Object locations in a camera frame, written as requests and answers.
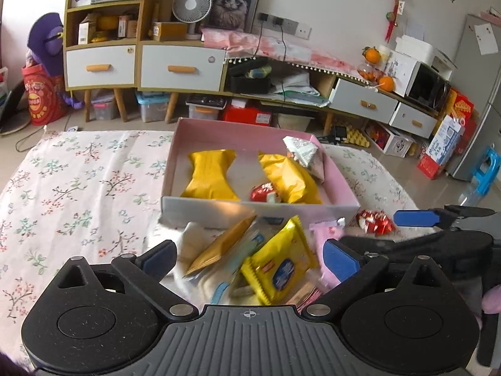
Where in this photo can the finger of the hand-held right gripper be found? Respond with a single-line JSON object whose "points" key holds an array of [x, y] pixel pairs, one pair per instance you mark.
{"points": [[391, 243], [415, 218]]}

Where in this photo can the glass bowl of oranges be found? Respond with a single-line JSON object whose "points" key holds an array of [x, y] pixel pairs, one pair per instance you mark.
{"points": [[368, 72]]}

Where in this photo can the flat cardboard box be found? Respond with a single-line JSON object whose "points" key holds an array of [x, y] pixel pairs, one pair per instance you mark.
{"points": [[169, 31]]}

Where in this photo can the small clear storage bin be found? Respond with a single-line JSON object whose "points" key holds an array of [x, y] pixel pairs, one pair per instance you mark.
{"points": [[103, 109]]}

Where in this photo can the yellow biscuit packet blue label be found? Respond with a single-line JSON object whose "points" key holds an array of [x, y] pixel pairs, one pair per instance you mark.
{"points": [[282, 260]]}

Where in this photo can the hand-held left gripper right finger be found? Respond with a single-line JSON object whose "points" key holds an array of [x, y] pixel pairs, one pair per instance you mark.
{"points": [[339, 259]]}

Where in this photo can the red hanging ornament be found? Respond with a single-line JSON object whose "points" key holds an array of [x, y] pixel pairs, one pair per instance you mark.
{"points": [[393, 15]]}

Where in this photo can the small cardboard box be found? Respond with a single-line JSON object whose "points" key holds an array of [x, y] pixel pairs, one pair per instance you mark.
{"points": [[127, 26]]}

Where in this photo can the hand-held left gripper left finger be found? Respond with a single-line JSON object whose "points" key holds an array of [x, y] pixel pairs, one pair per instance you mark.
{"points": [[159, 260]]}

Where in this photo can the yellow pouch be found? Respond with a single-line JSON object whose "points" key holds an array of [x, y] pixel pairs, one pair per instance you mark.
{"points": [[105, 27]]}

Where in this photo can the purple plush toy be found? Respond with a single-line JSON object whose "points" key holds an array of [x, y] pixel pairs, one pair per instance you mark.
{"points": [[43, 43]]}

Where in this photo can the red yellow gift box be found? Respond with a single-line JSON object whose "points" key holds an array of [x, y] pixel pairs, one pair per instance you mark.
{"points": [[462, 109]]}

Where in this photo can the red striped sachet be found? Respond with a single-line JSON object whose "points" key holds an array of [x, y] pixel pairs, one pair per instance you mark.
{"points": [[307, 297]]}

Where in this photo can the red printed bag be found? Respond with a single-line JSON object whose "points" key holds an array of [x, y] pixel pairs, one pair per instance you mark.
{"points": [[41, 98]]}

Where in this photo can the round red candy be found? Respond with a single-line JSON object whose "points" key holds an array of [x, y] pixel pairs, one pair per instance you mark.
{"points": [[263, 194]]}

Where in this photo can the white appliance box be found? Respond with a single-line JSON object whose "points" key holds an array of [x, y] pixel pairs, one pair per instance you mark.
{"points": [[422, 51]]}

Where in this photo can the wall socket strip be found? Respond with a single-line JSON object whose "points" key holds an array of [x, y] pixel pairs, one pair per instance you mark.
{"points": [[291, 26]]}

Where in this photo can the black microwave oven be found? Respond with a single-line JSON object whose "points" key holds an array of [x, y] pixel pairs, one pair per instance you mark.
{"points": [[426, 86]]}

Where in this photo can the grey refrigerator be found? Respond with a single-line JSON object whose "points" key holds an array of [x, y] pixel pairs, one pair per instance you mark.
{"points": [[473, 105]]}

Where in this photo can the framed cat picture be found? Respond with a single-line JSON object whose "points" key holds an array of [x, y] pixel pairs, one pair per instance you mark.
{"points": [[233, 4]]}

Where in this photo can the plain yellow snack packet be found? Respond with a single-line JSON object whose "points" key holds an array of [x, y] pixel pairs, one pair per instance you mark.
{"points": [[289, 176], [211, 176]]}

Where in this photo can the floral cloth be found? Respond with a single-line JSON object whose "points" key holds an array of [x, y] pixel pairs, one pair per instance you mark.
{"points": [[86, 188]]}

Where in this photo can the white desk fan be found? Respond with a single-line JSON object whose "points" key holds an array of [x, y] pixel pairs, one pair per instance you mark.
{"points": [[191, 4]]}

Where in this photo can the black device on tripod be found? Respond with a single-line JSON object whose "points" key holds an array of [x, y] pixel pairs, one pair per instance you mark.
{"points": [[339, 134]]}

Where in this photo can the tall wooden shelf cabinet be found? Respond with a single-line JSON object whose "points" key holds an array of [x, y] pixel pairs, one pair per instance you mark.
{"points": [[101, 62]]}

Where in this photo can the small red carton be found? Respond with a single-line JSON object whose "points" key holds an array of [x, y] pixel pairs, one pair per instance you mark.
{"points": [[429, 166]]}

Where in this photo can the yellow egg tray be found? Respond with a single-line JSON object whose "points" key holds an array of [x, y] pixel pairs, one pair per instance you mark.
{"points": [[357, 137]]}

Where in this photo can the red cardboard box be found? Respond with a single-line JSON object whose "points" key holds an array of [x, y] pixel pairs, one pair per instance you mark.
{"points": [[246, 112]]}

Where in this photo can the pink tasselled cloth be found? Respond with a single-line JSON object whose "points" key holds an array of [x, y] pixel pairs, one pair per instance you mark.
{"points": [[274, 47]]}

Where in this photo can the pink snack packet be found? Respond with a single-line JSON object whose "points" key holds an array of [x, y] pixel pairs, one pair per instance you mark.
{"points": [[321, 235]]}

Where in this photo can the blue plastic stool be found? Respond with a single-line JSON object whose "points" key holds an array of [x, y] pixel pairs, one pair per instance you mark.
{"points": [[485, 172]]}

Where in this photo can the white lidded storage bin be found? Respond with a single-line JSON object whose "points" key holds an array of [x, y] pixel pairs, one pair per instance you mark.
{"points": [[205, 105]]}

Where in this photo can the blue lidded storage bin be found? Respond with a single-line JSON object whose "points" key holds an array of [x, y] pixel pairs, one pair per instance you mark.
{"points": [[152, 105]]}

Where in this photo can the blue white carton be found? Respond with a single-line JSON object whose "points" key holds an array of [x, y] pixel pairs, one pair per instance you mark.
{"points": [[446, 143]]}

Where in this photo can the white floor charger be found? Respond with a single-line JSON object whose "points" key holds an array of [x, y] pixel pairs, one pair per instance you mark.
{"points": [[73, 128]]}

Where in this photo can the red white candy wrapper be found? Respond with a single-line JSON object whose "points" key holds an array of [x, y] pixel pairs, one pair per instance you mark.
{"points": [[373, 221]]}

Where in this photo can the golden brown snack packet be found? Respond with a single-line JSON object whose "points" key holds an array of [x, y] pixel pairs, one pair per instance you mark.
{"points": [[223, 246]]}

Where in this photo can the black storage box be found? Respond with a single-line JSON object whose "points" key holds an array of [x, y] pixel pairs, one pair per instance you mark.
{"points": [[248, 82]]}

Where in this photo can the orange fruit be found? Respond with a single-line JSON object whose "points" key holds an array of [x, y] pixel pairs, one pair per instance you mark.
{"points": [[372, 55], [386, 83]]}

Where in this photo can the white toy box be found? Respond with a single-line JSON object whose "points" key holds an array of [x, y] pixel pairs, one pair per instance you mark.
{"points": [[391, 141]]}

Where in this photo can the clear plastic bin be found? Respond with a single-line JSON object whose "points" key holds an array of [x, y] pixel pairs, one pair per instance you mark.
{"points": [[293, 121]]}

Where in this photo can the pink cardboard box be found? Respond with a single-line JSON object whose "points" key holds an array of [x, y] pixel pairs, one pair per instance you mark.
{"points": [[242, 137]]}

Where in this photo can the wooden drawer cabinet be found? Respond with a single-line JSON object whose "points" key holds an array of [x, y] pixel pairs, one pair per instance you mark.
{"points": [[180, 66]]}

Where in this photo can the long wooden tv stand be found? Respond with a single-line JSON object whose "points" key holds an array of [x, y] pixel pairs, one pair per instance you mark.
{"points": [[364, 103]]}

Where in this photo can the small white box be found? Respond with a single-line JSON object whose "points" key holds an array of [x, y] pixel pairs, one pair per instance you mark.
{"points": [[83, 33]]}

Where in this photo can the pile of white papers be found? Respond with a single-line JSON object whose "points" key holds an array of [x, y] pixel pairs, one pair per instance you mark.
{"points": [[297, 88]]}

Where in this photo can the white printed box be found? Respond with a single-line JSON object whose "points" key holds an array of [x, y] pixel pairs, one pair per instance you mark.
{"points": [[401, 70]]}

